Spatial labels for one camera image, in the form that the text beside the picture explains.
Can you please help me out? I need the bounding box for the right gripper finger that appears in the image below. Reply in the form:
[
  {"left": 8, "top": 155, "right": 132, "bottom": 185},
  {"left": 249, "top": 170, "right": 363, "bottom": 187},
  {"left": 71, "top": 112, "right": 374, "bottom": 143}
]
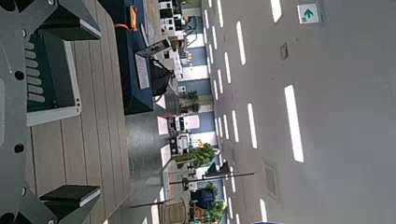
[
  {"left": 38, "top": 185, "right": 102, "bottom": 224},
  {"left": 36, "top": 0, "right": 102, "bottom": 41}
]

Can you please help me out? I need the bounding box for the grey-rimmed plastic crate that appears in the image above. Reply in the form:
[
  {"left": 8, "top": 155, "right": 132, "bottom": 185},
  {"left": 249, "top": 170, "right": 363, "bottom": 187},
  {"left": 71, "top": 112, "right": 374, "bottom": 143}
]
[{"left": 25, "top": 32, "right": 82, "bottom": 128}]

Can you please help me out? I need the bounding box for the slanted grey pole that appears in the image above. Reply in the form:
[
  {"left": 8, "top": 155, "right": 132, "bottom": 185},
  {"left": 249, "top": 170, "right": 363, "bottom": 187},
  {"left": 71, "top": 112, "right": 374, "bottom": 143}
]
[{"left": 130, "top": 199, "right": 174, "bottom": 209}]

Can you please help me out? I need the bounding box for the grey oblong device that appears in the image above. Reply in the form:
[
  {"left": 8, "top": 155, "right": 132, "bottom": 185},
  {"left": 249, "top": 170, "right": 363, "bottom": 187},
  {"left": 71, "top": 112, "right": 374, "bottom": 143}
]
[{"left": 135, "top": 38, "right": 173, "bottom": 59}]

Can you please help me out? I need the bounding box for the table with navy cloth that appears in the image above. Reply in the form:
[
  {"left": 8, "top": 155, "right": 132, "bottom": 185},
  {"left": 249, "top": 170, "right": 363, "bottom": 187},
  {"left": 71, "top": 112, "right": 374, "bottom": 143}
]
[{"left": 102, "top": 0, "right": 156, "bottom": 116}]

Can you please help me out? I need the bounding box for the black backpack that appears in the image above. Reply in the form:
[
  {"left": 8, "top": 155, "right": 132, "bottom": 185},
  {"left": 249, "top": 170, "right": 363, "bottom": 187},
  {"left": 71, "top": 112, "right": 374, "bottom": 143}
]
[{"left": 149, "top": 58, "right": 174, "bottom": 97}]

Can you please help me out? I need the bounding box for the brown wicker chair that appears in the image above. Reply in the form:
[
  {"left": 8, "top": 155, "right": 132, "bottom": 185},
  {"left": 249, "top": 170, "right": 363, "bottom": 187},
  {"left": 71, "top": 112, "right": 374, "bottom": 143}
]
[{"left": 160, "top": 197, "right": 189, "bottom": 224}]

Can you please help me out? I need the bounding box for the white delivery vehicle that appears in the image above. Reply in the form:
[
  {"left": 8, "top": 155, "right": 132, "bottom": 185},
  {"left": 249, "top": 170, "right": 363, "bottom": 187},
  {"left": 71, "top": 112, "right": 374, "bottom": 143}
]
[
  {"left": 167, "top": 114, "right": 201, "bottom": 133},
  {"left": 170, "top": 133, "right": 191, "bottom": 156}
]

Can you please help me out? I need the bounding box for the green potted plant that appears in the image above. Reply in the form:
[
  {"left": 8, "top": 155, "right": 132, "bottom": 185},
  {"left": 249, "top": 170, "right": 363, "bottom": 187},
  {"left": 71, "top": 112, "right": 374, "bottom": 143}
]
[
  {"left": 202, "top": 181, "right": 228, "bottom": 224},
  {"left": 186, "top": 143, "right": 219, "bottom": 169}
]

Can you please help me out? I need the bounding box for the thin black pole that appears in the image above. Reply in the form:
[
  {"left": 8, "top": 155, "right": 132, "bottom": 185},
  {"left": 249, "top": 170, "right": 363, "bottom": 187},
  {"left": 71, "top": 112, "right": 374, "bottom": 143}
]
[{"left": 169, "top": 171, "right": 257, "bottom": 186}]

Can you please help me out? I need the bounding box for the long ceiling light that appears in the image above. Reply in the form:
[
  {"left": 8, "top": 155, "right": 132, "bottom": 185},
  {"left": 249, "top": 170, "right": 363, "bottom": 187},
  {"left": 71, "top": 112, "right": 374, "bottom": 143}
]
[
  {"left": 231, "top": 109, "right": 240, "bottom": 144},
  {"left": 235, "top": 21, "right": 247, "bottom": 66},
  {"left": 283, "top": 84, "right": 304, "bottom": 163},
  {"left": 247, "top": 103, "right": 259, "bottom": 149},
  {"left": 270, "top": 0, "right": 283, "bottom": 23}
]

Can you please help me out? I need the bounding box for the square ceiling vent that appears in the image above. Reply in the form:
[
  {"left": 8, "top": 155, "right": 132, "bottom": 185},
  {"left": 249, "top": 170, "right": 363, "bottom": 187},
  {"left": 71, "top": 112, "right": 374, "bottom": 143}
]
[
  {"left": 262, "top": 161, "right": 280, "bottom": 202},
  {"left": 279, "top": 42, "right": 290, "bottom": 62}
]

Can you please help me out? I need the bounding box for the green exit sign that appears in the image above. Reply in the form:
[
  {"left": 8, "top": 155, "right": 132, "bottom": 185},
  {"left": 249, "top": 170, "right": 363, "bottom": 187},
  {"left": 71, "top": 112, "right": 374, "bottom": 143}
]
[{"left": 296, "top": 3, "right": 321, "bottom": 25}]

